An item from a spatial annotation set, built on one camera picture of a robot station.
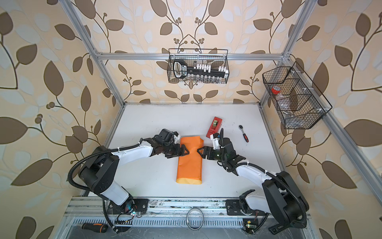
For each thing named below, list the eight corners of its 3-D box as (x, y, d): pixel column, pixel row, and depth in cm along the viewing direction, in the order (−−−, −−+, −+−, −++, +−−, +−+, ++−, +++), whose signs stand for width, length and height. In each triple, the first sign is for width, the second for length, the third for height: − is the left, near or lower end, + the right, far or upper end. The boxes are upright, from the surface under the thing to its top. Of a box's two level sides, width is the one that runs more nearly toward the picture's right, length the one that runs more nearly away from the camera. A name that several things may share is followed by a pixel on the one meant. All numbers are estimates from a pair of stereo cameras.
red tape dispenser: (206, 136, 102) (207, 132, 97) (213, 121, 111) (214, 115, 106) (215, 140, 100) (216, 135, 96) (222, 123, 109) (223, 118, 105)
